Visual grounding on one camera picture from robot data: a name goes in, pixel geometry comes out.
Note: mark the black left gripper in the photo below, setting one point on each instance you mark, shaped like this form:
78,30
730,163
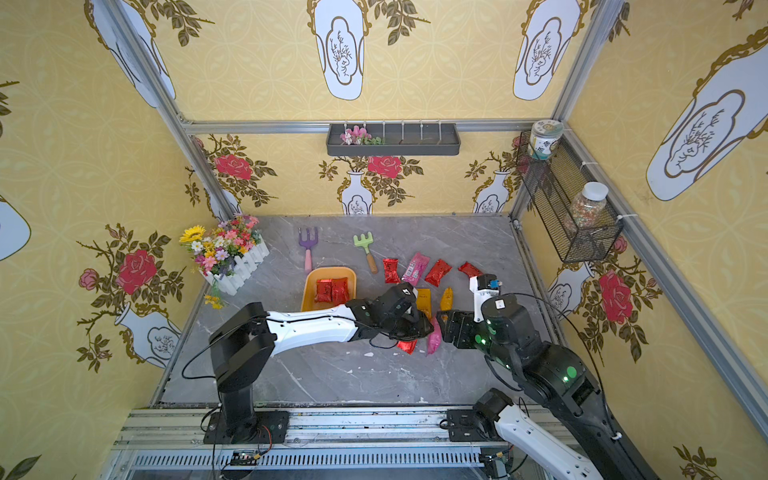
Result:
414,322

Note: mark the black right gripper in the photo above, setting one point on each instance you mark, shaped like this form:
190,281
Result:
455,327

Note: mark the yellow tea bag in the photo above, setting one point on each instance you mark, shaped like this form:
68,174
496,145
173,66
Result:
447,299
424,303

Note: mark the pink tea bag with barcode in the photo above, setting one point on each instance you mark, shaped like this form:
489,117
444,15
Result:
434,339

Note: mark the long pink tea bag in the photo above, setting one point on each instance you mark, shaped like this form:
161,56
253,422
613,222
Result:
416,268

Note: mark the red tea bag top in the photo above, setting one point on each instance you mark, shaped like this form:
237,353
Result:
470,270

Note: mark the red tea bag small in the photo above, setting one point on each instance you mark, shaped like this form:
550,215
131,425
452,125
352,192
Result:
323,291

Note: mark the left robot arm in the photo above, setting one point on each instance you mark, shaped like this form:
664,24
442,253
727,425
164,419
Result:
242,347

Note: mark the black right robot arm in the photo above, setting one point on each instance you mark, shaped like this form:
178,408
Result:
554,377

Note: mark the yellow plastic storage box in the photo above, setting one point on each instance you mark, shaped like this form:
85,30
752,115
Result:
308,303

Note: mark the flower box white fence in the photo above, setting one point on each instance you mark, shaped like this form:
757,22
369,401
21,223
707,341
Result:
226,256

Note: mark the green toy rake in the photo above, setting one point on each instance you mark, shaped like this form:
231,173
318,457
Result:
364,241

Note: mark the purple toy rake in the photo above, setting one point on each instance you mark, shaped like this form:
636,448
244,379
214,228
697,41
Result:
307,239

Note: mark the clear jar white lid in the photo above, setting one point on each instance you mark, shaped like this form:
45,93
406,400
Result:
586,206

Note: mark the jar with patterned label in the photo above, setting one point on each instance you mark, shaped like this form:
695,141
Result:
544,138

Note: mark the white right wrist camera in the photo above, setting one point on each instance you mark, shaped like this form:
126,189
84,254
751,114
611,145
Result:
483,287

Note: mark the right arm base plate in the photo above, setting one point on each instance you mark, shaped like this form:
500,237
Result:
468,425

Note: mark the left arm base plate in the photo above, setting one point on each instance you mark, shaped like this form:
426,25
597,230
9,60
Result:
267,427

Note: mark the black wire basket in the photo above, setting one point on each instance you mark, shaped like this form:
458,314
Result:
553,185

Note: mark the grey wall shelf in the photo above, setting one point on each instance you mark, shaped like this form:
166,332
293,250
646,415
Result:
393,138

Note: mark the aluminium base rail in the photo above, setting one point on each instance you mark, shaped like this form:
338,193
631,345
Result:
356,438

